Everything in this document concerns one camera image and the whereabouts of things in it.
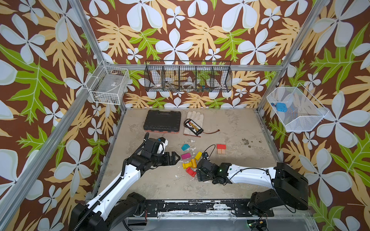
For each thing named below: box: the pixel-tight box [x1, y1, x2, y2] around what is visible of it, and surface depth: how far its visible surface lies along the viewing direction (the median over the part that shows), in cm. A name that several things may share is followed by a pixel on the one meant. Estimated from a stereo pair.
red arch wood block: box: [185, 166, 198, 178], surface depth 88 cm
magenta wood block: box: [181, 152, 192, 160], surface depth 96 cm
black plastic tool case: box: [143, 109, 182, 134], surface depth 107 cm
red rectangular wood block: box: [216, 143, 227, 150], surface depth 100 cm
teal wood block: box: [181, 143, 191, 152], surface depth 100 cm
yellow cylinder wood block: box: [182, 161, 193, 169], surface depth 90 cm
